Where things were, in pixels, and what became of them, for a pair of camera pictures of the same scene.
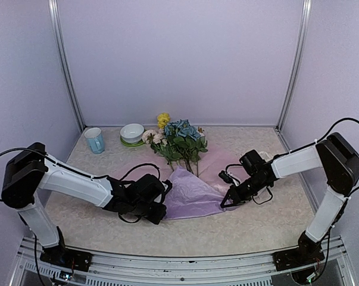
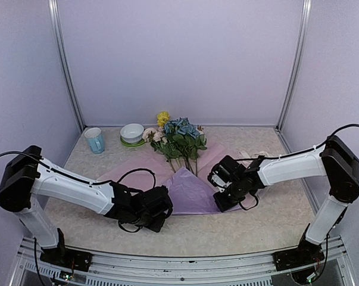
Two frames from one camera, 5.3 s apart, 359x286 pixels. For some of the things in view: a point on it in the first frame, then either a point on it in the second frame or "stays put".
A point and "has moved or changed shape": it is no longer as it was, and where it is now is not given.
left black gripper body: [141, 210] to [153, 225]
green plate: [133, 145] stays put
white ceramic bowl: [131, 133] stays put
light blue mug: [95, 140] stays put
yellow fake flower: [162, 118] stays put
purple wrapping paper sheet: [190, 195] has moved or changed shape
